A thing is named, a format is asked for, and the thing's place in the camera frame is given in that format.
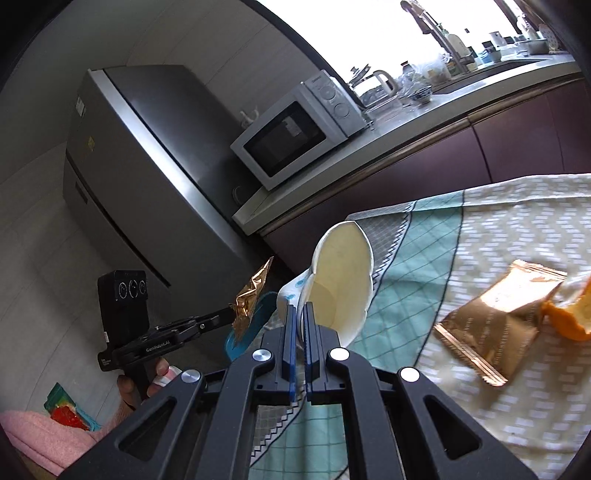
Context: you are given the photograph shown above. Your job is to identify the metal kitchen faucet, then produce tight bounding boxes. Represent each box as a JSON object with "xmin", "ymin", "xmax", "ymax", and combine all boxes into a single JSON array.
[{"xmin": 401, "ymin": 0, "xmax": 477, "ymax": 75}]

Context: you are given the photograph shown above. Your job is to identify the small gold foil wrapper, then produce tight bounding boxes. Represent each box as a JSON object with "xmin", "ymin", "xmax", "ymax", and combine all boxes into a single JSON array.
[{"xmin": 231, "ymin": 257, "xmax": 275, "ymax": 343}]

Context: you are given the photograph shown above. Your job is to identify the white soap bottle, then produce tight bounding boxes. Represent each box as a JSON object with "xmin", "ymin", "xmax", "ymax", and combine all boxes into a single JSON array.
[{"xmin": 445, "ymin": 33, "xmax": 470, "ymax": 59}]

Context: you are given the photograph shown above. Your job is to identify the pink fleece cloth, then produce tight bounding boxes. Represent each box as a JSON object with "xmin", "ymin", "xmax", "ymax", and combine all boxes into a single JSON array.
[{"xmin": 0, "ymin": 408, "xmax": 112, "ymax": 477}]

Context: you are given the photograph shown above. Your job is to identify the blue plastic bin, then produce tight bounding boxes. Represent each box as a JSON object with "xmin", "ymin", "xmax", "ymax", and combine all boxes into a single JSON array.
[{"xmin": 224, "ymin": 292, "xmax": 280, "ymax": 363}]

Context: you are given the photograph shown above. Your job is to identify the kitchen sink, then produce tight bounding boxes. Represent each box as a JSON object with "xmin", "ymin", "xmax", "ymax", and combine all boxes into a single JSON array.
[{"xmin": 434, "ymin": 55, "xmax": 548, "ymax": 86}]

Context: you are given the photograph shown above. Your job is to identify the kitchen window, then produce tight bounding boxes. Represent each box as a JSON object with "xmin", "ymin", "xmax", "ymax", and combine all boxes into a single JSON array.
[{"xmin": 256, "ymin": 0, "xmax": 529, "ymax": 89}]

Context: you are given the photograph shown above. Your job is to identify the white paper cup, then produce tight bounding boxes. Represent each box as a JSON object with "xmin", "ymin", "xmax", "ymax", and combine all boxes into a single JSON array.
[{"xmin": 276, "ymin": 220, "xmax": 375, "ymax": 350}]

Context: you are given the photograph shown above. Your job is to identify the clear food container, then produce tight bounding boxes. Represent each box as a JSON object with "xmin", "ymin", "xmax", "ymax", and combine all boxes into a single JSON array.
[{"xmin": 422, "ymin": 53, "xmax": 456, "ymax": 82}]

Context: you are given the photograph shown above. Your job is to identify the clear plastic container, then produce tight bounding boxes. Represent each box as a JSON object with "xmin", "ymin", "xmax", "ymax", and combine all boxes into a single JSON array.
[{"xmin": 362, "ymin": 95, "xmax": 403, "ymax": 112}]

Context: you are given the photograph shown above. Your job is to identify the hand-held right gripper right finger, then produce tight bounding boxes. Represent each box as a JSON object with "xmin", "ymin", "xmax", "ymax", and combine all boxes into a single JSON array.
[{"xmin": 302, "ymin": 301, "xmax": 539, "ymax": 480}]

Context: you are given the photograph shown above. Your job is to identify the person's left hand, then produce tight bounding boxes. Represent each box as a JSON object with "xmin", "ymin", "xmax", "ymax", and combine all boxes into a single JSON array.
[{"xmin": 116, "ymin": 358, "xmax": 182, "ymax": 412}]

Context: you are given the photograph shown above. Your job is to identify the white microwave oven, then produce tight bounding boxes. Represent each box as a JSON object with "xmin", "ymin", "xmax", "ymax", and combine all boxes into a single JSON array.
[{"xmin": 230, "ymin": 70, "xmax": 368, "ymax": 191}]

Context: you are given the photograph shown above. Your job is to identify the red green packet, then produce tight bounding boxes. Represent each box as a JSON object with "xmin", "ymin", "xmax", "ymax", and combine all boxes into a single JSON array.
[{"xmin": 44, "ymin": 382, "xmax": 100, "ymax": 433}]

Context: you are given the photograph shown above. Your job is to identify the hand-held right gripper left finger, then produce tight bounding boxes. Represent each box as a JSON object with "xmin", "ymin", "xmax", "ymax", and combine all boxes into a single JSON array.
[{"xmin": 55, "ymin": 302, "xmax": 301, "ymax": 480}]

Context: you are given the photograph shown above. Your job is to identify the grey refrigerator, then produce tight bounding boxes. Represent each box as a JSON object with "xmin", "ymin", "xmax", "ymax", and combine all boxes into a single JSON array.
[{"xmin": 62, "ymin": 65, "xmax": 288, "ymax": 291}]

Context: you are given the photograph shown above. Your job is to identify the purple base cabinets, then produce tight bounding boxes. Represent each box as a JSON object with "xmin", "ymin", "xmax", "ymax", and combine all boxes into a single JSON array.
[{"xmin": 262, "ymin": 76, "xmax": 591, "ymax": 283}]

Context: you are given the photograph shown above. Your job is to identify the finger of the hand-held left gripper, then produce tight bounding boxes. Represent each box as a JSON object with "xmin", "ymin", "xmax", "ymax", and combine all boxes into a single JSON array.
[
  {"xmin": 184, "ymin": 316, "xmax": 234, "ymax": 342},
  {"xmin": 178, "ymin": 305, "xmax": 235, "ymax": 329}
]

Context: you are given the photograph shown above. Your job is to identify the orange peel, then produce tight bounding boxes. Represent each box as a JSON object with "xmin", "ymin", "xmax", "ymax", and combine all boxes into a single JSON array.
[{"xmin": 541, "ymin": 272, "xmax": 591, "ymax": 342}]

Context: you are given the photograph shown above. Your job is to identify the glass kettle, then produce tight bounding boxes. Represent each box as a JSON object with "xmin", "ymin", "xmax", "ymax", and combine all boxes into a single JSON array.
[{"xmin": 346, "ymin": 65, "xmax": 400, "ymax": 108}]

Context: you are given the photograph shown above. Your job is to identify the large brown snack wrapper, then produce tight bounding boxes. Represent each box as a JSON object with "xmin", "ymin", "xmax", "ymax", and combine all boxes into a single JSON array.
[{"xmin": 434, "ymin": 260, "xmax": 568, "ymax": 387}]

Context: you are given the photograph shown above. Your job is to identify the patterned tablecloth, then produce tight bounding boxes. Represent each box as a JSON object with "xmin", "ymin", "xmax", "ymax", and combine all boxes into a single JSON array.
[{"xmin": 249, "ymin": 173, "xmax": 591, "ymax": 480}]

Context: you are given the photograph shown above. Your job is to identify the clear plastic bag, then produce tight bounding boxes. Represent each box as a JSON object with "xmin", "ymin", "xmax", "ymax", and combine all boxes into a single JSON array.
[{"xmin": 399, "ymin": 60, "xmax": 426, "ymax": 93}]

